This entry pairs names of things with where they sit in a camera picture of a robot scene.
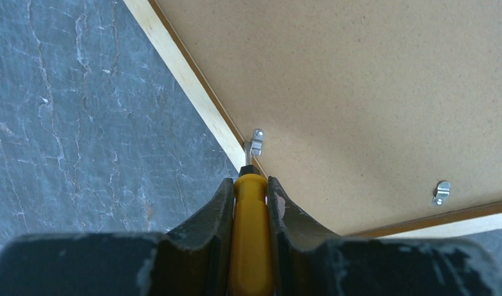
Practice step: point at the yellow handle screwdriver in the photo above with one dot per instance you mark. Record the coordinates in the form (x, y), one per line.
(250, 266)

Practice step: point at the silver frame retaining clip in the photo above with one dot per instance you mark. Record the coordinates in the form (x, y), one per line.
(257, 142)

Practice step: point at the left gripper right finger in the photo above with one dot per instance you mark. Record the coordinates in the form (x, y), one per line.
(310, 259)

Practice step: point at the wooden picture frame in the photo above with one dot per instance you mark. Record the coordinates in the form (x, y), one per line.
(365, 105)

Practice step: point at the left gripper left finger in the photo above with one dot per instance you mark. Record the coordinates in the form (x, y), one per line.
(191, 259)

